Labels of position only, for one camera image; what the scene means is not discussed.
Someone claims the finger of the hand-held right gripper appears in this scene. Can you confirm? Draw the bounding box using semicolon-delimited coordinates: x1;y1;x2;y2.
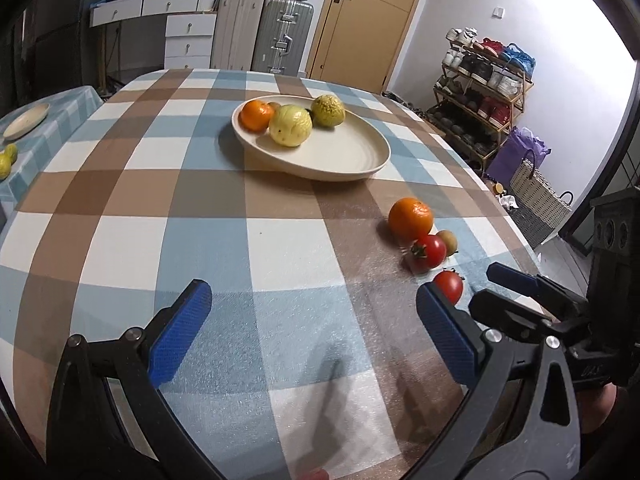
486;261;591;320
469;290;554;337

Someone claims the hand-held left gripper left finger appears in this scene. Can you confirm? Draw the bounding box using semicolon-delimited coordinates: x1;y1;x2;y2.
46;278;226;480

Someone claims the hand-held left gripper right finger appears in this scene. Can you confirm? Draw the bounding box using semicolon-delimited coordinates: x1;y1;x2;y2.
400;282;583;480

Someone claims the red tomato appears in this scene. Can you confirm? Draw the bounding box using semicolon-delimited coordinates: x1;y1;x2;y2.
410;235;447;270
432;269;465;306

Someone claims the large cream plate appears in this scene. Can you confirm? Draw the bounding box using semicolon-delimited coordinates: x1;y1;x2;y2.
231;95;392;182

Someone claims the orange mandarin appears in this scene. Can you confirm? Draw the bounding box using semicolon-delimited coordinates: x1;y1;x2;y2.
388;197;434;242
239;100;275;134

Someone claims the smooth yellow fruit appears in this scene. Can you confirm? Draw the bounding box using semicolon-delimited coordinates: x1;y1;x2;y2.
268;104;313;148

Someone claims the bumpy green yellow fruit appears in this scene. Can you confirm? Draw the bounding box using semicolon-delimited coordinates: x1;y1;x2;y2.
311;94;347;128

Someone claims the person's right hand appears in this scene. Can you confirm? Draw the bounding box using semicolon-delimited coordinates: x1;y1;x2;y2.
579;382;621;436

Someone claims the small brown fruit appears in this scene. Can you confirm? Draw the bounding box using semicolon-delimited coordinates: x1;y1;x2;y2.
436;230;459;257

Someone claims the white woven basket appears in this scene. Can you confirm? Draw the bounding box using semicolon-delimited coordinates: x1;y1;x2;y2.
509;157;575;223

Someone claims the purple bag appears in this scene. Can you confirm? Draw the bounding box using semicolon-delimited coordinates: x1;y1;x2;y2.
486;126;552;186

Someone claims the scattered pile of sneakers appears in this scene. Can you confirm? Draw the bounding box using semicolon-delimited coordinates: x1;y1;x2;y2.
381;89;431;121

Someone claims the wooden shoe rack with shoes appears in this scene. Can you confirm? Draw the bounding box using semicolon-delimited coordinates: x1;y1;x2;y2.
430;27;533;157

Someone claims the blue shoe bag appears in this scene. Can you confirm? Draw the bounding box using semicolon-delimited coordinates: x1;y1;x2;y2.
500;42;536;72

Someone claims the small cream plate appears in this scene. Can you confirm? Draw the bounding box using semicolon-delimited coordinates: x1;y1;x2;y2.
2;103;51;141

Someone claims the tan wooden door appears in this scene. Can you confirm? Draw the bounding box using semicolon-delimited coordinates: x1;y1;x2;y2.
305;0;433;93

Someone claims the white desk with drawers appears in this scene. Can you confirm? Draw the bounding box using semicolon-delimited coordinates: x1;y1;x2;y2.
90;0;218;71

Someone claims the beige suitcase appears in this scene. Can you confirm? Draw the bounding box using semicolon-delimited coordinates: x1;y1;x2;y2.
211;0;266;72

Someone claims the silver suitcase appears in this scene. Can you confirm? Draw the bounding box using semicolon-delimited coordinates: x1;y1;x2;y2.
251;0;315;77

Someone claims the dark grey fridge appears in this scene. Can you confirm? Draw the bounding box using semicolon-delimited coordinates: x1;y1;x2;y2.
22;0;101;106

